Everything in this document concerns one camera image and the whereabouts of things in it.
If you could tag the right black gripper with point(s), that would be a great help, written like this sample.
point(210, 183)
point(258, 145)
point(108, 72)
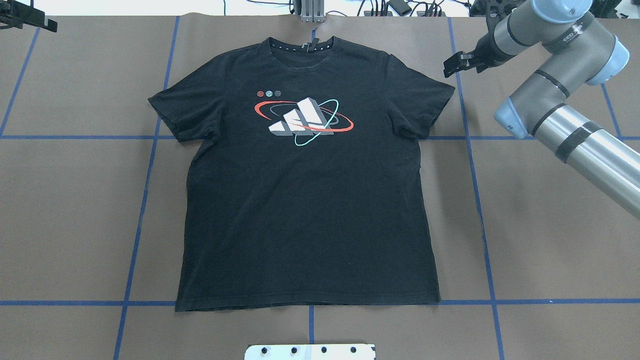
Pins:
point(485, 50)

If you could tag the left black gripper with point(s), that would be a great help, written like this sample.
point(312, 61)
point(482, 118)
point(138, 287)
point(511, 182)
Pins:
point(24, 20)

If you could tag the black graphic t-shirt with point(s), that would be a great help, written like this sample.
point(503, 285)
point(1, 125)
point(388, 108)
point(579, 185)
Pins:
point(306, 188)

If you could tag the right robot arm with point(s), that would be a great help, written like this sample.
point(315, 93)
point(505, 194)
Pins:
point(582, 51)

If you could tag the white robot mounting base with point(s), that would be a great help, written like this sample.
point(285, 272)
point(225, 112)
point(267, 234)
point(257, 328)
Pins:
point(322, 351)

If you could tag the aluminium frame post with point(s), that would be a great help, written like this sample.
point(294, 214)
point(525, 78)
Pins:
point(310, 11)

